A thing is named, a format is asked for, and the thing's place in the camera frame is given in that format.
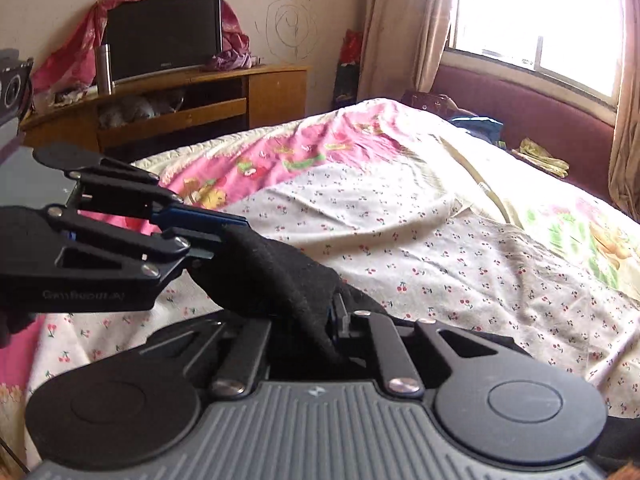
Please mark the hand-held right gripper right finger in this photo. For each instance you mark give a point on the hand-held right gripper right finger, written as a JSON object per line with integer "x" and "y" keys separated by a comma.
{"x": 380, "y": 347}

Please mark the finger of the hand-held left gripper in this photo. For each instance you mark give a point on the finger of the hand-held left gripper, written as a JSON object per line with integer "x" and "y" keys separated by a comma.
{"x": 200, "y": 215}
{"x": 167, "y": 246}

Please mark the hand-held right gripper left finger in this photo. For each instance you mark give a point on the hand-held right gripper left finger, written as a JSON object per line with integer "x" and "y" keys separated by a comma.
{"x": 245, "y": 350}

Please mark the black sock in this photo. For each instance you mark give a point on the black sock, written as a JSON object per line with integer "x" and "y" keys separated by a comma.
{"x": 270, "y": 280}

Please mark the cherry print bed sheet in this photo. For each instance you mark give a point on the cherry print bed sheet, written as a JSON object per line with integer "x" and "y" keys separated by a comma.
{"x": 300, "y": 142}
{"x": 400, "y": 240}

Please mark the grey cloth bundle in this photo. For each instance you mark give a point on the grey cloth bundle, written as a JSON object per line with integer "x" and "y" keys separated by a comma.
{"x": 130, "y": 110}

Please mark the wooden television cabinet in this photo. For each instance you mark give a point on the wooden television cabinet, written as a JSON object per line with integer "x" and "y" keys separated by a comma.
{"x": 275, "y": 95}

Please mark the purple cloth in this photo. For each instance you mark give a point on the purple cloth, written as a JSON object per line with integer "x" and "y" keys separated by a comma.
{"x": 227, "y": 61}

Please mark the steel thermos bottle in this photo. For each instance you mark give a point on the steel thermos bottle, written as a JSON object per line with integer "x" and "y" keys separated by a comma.
{"x": 104, "y": 70}

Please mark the black television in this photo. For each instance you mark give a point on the black television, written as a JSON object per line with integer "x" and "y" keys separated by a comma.
{"x": 160, "y": 35}

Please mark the dark bag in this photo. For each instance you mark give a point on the dark bag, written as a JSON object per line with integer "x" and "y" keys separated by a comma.
{"x": 346, "y": 85}

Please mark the black speaker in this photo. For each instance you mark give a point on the black speaker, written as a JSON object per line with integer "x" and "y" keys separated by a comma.
{"x": 12, "y": 87}

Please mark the red bag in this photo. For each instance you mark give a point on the red bag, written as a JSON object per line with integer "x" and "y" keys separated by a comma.
{"x": 351, "y": 47}

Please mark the blue garment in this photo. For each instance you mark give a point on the blue garment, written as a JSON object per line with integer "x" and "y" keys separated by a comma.
{"x": 480, "y": 127}

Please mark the dark patterned cloth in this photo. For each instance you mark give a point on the dark patterned cloth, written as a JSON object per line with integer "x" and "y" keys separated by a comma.
{"x": 425, "y": 102}

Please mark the yellow green cloth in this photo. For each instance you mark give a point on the yellow green cloth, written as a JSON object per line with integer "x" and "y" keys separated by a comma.
{"x": 542, "y": 157}

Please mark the beige curtain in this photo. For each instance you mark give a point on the beige curtain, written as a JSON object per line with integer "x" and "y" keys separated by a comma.
{"x": 400, "y": 30}
{"x": 627, "y": 150}

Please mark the maroon bed headboard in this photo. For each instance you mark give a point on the maroon bed headboard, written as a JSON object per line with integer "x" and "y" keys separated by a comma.
{"x": 550, "y": 120}

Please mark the window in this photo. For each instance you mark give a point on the window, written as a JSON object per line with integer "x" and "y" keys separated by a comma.
{"x": 540, "y": 10}

